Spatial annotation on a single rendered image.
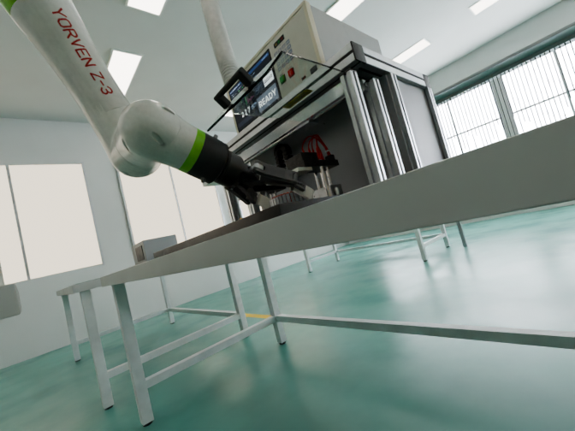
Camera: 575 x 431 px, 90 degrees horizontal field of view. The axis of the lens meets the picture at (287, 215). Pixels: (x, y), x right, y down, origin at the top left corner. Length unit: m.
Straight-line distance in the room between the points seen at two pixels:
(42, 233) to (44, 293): 0.83
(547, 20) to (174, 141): 7.05
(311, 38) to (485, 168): 0.73
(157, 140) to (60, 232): 4.80
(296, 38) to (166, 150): 0.54
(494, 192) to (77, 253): 5.22
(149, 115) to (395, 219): 0.44
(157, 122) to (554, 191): 0.52
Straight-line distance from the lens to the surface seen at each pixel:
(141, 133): 0.56
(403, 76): 0.96
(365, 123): 0.71
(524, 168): 0.25
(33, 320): 5.25
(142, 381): 1.77
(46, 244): 5.29
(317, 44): 0.89
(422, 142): 0.95
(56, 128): 5.82
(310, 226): 0.34
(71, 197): 5.45
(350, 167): 0.92
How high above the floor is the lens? 0.72
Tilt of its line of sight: 4 degrees up
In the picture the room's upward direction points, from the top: 14 degrees counter-clockwise
